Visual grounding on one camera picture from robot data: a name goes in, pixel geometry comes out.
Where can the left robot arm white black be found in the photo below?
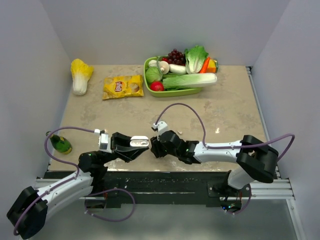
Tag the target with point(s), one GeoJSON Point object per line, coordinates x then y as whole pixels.
{"type": "Point", "coordinates": [33, 207]}

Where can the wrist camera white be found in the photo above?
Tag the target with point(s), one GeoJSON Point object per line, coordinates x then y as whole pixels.
{"type": "Point", "coordinates": [103, 139]}
{"type": "Point", "coordinates": [160, 127]}

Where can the green leafy lettuce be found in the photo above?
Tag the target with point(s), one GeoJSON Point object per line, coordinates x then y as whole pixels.
{"type": "Point", "coordinates": [195, 58]}

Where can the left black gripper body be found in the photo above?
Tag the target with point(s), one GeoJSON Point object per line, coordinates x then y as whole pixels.
{"type": "Point", "coordinates": [112, 148]}

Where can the purple grapes bunch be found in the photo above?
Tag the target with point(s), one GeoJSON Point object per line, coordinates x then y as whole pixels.
{"type": "Point", "coordinates": [176, 57]}

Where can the orange carrot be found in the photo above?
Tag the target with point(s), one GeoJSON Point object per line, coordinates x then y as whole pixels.
{"type": "Point", "coordinates": [205, 66]}

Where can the round green cabbage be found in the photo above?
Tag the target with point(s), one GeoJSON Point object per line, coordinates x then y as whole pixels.
{"type": "Point", "coordinates": [153, 74]}

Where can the yellow napa cabbage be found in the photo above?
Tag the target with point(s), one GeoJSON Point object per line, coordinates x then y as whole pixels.
{"type": "Point", "coordinates": [81, 74]}

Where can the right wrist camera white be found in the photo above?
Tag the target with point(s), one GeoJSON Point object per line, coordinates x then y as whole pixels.
{"type": "Point", "coordinates": [160, 127]}

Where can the yellow Lays chips bag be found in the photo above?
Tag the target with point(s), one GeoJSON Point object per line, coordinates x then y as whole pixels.
{"type": "Point", "coordinates": [122, 86]}

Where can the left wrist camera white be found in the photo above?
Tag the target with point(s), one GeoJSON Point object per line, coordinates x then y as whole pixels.
{"type": "Point", "coordinates": [103, 139]}

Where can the orange pumpkin slice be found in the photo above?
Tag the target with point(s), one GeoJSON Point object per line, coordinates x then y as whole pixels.
{"type": "Point", "coordinates": [213, 66]}

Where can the green champagne bottle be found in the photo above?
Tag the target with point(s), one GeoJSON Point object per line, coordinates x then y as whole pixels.
{"type": "Point", "coordinates": [59, 143]}

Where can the green plastic basket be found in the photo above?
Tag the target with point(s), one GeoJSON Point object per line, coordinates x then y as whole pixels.
{"type": "Point", "coordinates": [170, 93]}

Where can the aluminium frame rail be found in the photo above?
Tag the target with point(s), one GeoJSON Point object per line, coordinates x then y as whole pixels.
{"type": "Point", "coordinates": [279, 189]}

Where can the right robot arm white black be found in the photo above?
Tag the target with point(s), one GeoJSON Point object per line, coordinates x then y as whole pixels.
{"type": "Point", "coordinates": [256, 159]}

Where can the white daikon radish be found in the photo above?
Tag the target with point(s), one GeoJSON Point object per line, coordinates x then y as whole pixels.
{"type": "Point", "coordinates": [177, 69]}

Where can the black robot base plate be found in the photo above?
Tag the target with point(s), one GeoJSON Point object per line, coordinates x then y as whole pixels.
{"type": "Point", "coordinates": [168, 188]}

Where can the red apple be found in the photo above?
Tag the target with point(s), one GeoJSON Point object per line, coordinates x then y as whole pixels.
{"type": "Point", "coordinates": [157, 86]}

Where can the beige mushroom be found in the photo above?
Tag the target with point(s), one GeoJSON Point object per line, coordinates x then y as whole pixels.
{"type": "Point", "coordinates": [163, 67]}

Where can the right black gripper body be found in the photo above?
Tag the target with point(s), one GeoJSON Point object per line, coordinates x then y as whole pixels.
{"type": "Point", "coordinates": [160, 149]}

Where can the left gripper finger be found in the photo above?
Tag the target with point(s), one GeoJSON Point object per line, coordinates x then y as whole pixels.
{"type": "Point", "coordinates": [131, 153]}
{"type": "Point", "coordinates": [119, 139]}

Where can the long white green cabbage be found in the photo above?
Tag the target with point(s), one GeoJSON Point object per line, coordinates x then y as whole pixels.
{"type": "Point", "coordinates": [190, 81]}

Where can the white earbud charging case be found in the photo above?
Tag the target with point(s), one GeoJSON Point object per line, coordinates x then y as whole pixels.
{"type": "Point", "coordinates": [139, 141]}

